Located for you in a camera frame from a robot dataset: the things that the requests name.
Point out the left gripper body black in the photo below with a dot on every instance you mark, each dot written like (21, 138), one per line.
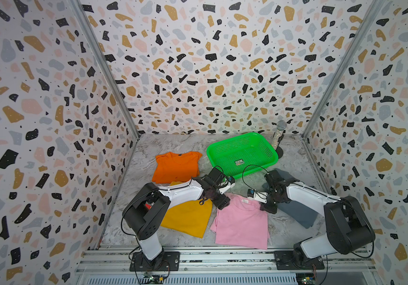
(219, 199)

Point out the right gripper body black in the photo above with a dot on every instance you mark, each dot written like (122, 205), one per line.
(271, 202)

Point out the yellow t-shirt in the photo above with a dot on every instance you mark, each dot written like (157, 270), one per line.
(190, 218)

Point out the blue-grey t-shirt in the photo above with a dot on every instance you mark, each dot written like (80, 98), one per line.
(299, 212)

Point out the pink t-shirt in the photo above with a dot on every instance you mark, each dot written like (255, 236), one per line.
(241, 224)

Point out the orange t-shirt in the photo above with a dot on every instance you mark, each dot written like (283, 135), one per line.
(172, 167)

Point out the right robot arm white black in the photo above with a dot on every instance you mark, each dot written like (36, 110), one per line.
(347, 227)

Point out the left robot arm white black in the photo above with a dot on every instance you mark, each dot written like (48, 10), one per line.
(145, 213)

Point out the green plastic basket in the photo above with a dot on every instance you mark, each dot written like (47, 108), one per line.
(242, 155)

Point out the right circuit board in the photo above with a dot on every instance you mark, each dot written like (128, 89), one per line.
(305, 279)

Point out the circuit board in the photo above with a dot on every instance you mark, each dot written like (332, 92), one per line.
(152, 279)
(305, 279)

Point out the left circuit board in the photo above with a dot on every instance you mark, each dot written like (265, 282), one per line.
(152, 279)

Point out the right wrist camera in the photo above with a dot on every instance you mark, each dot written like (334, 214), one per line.
(257, 196)

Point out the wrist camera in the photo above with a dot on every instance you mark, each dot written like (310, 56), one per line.
(257, 196)
(219, 178)

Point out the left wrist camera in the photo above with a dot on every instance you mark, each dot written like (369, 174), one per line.
(219, 178)

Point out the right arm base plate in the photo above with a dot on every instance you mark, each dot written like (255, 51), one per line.
(296, 260)

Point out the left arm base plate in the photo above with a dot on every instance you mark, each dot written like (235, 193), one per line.
(165, 261)

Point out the aluminium mounting rail frame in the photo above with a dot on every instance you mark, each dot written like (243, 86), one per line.
(221, 266)

